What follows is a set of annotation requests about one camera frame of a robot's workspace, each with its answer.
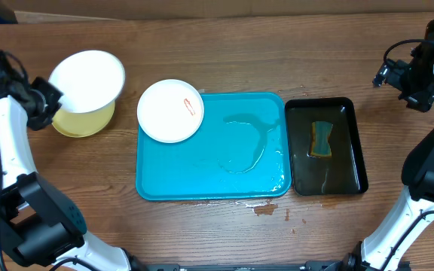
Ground yellow-green rimmed plate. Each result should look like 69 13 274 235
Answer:
52 102 115 138

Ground green yellow sponge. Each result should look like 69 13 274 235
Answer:
309 121 333 158

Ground black rectangular water tray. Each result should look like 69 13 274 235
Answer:
285 97 368 196

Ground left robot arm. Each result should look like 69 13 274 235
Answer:
0 50 147 270

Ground white plate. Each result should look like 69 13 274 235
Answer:
137 79 205 143
49 50 126 114

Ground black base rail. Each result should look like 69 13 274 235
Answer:
146 260 368 271

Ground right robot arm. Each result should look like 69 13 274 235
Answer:
328 20 434 270

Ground teal plastic tray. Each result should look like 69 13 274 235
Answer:
136 92 292 201

